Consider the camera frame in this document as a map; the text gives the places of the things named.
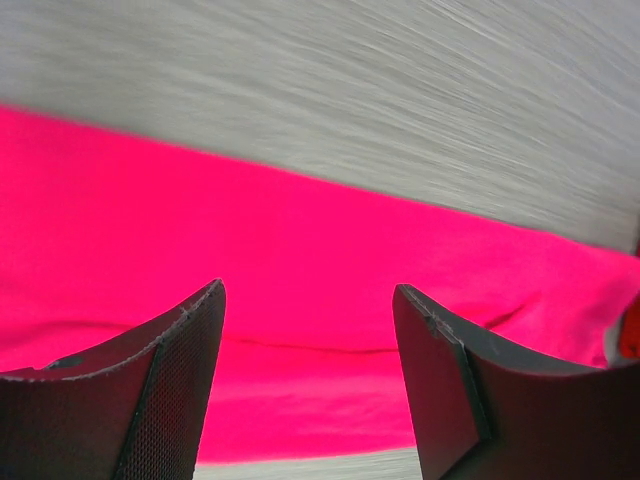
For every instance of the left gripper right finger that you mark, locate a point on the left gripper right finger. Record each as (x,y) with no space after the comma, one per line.
(484,407)

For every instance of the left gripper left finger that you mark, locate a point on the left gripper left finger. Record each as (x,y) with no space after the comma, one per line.
(132,407)

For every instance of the pink t shirt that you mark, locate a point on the pink t shirt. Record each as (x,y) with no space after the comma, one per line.
(102,231)

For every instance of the red folded t shirt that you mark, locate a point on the red folded t shirt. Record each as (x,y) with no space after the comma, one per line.
(629,335)

